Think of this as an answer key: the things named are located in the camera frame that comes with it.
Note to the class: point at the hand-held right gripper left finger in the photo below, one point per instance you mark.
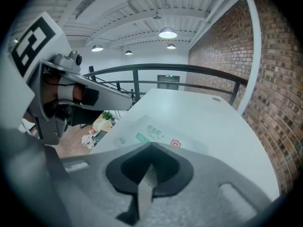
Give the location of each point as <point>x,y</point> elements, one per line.
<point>94,185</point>

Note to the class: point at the brown paper bag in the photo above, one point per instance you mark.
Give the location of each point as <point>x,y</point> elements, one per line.
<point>101,124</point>

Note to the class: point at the dark double door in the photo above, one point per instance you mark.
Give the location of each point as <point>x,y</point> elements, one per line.
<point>168,84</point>

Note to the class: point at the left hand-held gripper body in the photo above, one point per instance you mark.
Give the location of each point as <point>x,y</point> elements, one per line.
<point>30,44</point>

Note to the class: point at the white pillar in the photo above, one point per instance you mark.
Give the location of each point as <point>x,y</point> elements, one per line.
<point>256,55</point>

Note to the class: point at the green exit sign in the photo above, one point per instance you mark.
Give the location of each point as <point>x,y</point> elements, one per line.
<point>169,75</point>

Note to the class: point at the black metal railing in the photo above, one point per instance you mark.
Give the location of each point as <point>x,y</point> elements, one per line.
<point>165,66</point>

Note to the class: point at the person's left hand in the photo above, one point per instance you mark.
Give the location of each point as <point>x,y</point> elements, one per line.
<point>77,92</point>

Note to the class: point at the green potted plant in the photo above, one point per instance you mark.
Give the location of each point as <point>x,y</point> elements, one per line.
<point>107,115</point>

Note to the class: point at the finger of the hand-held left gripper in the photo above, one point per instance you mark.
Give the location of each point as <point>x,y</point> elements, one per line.
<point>113,97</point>

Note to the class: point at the white square table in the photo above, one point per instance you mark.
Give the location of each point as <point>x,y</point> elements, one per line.
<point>201,117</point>

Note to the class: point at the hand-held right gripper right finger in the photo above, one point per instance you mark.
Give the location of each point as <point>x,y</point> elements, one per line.
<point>213,197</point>

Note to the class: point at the large round ceiling lamp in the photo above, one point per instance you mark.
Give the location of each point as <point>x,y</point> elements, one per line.
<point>167,32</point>

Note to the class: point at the white flower bunch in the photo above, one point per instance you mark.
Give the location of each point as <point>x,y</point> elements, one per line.
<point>87,141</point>

